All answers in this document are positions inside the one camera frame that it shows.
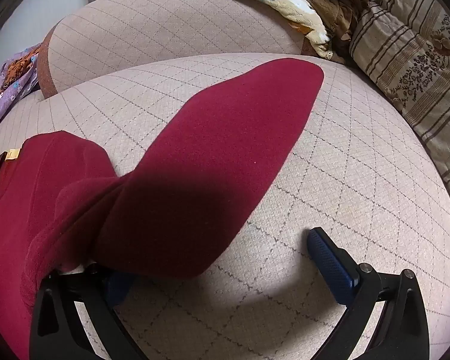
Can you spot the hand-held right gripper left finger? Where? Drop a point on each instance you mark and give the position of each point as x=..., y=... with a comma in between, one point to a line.
x=118, y=287

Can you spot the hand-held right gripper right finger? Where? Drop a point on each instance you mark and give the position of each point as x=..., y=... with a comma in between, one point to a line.
x=330, y=262

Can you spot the dark red knit garment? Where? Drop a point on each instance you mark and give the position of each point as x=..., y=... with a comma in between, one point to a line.
x=210, y=138

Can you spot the beige quilted bed cover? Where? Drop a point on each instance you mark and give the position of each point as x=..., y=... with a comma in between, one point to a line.
x=341, y=157

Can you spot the purple floral cloth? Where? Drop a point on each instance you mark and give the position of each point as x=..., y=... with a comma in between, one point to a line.
x=7, y=90

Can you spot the brown striped pillow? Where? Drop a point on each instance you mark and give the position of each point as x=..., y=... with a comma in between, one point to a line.
x=405, y=45

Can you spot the brown crumpled cloth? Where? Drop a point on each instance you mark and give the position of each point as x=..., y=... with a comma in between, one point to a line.
x=341, y=3

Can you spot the cream floral blanket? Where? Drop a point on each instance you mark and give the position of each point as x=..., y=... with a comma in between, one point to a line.
x=285, y=3

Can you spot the beige quilted bolster cushion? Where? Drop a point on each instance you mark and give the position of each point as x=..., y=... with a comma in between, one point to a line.
x=172, y=26

